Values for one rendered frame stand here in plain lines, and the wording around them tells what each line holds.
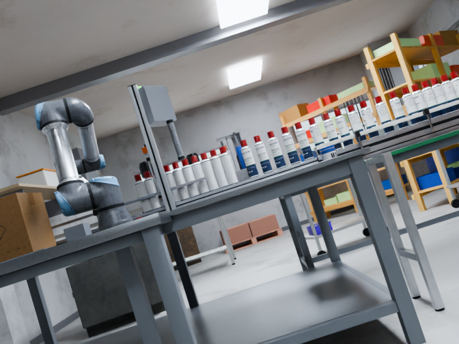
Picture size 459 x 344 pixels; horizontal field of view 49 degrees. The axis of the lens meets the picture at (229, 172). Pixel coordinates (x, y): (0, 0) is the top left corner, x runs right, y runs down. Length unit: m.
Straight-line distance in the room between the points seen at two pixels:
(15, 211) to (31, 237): 0.13
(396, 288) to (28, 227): 1.56
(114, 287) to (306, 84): 6.93
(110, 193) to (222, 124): 8.48
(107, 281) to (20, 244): 2.81
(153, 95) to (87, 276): 2.89
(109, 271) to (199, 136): 5.92
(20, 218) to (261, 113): 8.60
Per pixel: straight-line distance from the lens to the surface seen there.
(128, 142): 10.81
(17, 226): 2.39
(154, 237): 1.78
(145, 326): 2.09
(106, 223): 2.18
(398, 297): 2.13
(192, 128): 10.62
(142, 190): 2.65
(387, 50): 6.80
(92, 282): 5.14
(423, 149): 3.94
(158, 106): 2.57
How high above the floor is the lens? 0.76
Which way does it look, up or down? 4 degrees up
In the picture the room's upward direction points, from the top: 18 degrees counter-clockwise
